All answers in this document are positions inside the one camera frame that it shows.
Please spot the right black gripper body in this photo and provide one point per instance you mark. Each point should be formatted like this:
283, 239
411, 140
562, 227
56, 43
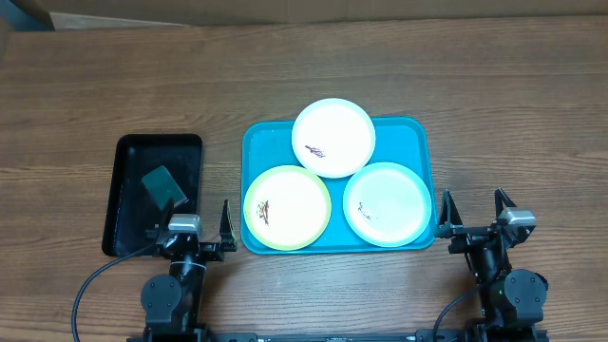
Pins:
470, 237

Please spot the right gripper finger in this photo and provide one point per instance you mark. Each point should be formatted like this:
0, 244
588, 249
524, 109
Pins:
502, 200
449, 216

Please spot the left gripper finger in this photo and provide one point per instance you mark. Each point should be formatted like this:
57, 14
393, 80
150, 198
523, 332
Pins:
167, 213
226, 230

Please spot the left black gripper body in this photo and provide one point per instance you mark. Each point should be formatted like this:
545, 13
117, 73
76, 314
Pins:
206, 252

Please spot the green and pink sponge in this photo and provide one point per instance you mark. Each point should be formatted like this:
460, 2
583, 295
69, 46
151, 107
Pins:
162, 188

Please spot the yellow-green plate with stain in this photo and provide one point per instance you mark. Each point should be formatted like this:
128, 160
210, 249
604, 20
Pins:
287, 208

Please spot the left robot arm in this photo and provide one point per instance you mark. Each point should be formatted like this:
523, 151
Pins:
172, 302

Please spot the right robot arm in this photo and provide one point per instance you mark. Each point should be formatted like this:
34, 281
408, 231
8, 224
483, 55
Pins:
511, 299

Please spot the black rectangular tray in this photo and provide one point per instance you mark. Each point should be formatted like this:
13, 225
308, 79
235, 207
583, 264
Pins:
130, 210

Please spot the teal plastic serving tray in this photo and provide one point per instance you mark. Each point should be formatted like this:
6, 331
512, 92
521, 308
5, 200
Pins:
398, 139

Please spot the light blue plate with stain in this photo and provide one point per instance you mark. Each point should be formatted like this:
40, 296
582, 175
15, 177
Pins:
387, 204

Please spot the white plate with stain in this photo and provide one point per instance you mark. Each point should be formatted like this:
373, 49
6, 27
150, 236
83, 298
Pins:
334, 138

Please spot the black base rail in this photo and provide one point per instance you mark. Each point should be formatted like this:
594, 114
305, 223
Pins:
424, 335

